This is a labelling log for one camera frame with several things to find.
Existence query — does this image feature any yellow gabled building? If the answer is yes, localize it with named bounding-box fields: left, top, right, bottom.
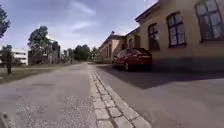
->
left=98, top=31, right=127, bottom=64

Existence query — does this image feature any red car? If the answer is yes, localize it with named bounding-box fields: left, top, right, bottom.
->
left=112, top=47, right=153, bottom=72

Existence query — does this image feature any row of trees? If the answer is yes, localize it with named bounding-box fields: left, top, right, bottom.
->
left=60, top=44, right=100, bottom=64

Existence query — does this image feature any cobblestone strip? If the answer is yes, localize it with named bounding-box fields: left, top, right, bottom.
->
left=88, top=70, right=153, bottom=128

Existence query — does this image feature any grey building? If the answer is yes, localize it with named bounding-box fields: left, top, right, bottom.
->
left=46, top=35, right=62, bottom=65

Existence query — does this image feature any pale gravelly asphalt path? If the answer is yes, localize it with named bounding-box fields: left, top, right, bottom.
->
left=0, top=62, right=99, bottom=128

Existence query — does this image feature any smooth grey asphalt road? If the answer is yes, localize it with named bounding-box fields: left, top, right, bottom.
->
left=94, top=64, right=224, bottom=128

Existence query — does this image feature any large leafy tree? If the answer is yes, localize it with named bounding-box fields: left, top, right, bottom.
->
left=27, top=25, right=54, bottom=65

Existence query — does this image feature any yellow building with arched windows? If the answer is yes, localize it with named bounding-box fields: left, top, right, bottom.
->
left=124, top=0, right=224, bottom=73

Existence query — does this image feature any grass verge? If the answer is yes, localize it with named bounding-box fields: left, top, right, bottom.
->
left=0, top=63, right=78, bottom=84

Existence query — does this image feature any white building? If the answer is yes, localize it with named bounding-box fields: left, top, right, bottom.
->
left=0, top=48, right=29, bottom=66

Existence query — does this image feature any small tree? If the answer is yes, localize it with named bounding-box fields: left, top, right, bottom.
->
left=0, top=44, right=14, bottom=75

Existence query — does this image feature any dark tall tree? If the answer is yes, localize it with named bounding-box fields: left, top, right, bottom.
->
left=0, top=4, right=12, bottom=39

